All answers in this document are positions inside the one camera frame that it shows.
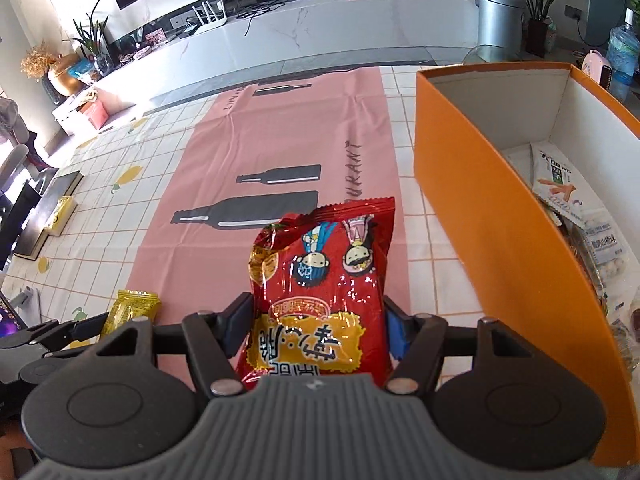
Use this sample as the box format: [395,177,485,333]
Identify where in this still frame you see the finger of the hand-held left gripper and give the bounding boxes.
[0,311,111,358]

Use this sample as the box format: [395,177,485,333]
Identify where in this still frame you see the dried yellow flowers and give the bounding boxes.
[20,45,56,81]

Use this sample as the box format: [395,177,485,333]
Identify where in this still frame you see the gold yellow snack packet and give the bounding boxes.
[100,289,162,341]

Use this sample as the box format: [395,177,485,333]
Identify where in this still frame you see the yellow flat packet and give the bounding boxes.
[47,197,76,236]

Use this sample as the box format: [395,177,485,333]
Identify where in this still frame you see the white stick snack packet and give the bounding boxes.
[530,142,587,222]

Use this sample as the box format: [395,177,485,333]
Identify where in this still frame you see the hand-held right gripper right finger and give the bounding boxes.
[382,296,526,395]

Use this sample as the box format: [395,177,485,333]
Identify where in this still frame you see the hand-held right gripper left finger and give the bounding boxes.
[100,291,255,396]

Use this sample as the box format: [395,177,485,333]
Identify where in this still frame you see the black notebook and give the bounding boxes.
[12,171,84,261]

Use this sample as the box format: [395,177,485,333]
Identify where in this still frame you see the orange cardboard box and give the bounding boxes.
[414,62,640,468]

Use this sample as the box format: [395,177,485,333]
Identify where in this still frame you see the green leafy potted plant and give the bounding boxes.
[65,0,114,74]

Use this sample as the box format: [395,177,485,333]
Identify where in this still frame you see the snake plant in black pot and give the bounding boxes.
[505,0,592,59]

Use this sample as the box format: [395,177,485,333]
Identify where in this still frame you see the pink fan heater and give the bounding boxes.
[580,49,615,92]

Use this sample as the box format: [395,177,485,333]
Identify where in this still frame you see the black cables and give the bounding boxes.
[235,0,289,37]

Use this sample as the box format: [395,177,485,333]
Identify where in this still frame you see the pink bottle print mat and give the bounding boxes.
[120,66,413,377]

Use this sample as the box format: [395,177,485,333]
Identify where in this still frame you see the grey padded chair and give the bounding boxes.
[0,97,47,211]

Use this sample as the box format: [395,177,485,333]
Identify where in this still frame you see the pink gift box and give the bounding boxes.
[80,99,110,129]

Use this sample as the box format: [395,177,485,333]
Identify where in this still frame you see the gold round vase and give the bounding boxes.
[47,52,86,96]

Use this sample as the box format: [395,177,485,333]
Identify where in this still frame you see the grey metal trash bin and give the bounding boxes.
[475,0,529,64]

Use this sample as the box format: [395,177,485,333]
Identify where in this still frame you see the white storage box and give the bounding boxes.
[52,102,101,136]

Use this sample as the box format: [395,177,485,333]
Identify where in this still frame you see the white router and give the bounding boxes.
[191,0,229,35]

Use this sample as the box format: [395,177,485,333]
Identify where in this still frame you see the checked lemon print tablecloth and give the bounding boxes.
[0,62,481,361]

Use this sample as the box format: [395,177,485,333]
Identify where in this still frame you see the blue water jug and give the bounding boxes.
[605,10,640,104]

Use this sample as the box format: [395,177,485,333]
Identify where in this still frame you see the clear packet of white balls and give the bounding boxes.
[570,217,629,312]

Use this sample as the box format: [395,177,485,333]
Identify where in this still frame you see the red cartoon snack bag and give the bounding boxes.
[235,196,397,391]

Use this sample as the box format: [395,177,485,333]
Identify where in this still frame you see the white marble television cabinet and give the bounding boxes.
[92,0,481,111]

